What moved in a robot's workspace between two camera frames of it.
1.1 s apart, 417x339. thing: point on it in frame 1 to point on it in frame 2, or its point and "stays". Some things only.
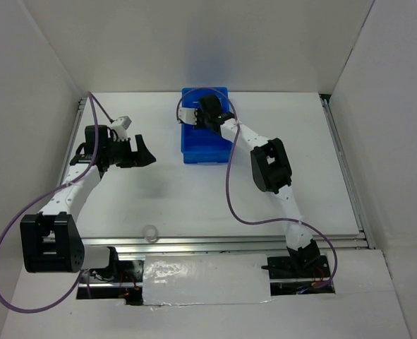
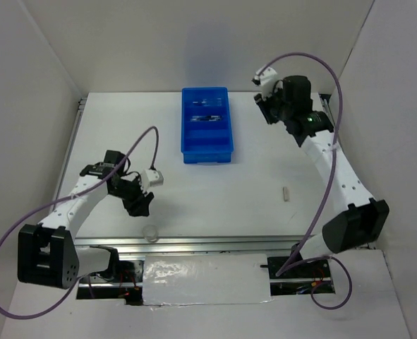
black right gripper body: x=202 y=119 to x=283 y=110
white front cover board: x=205 y=279 stays
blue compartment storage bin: x=200 y=146 stays
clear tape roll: x=150 y=233 stays
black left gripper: x=140 y=158 to x=139 y=206
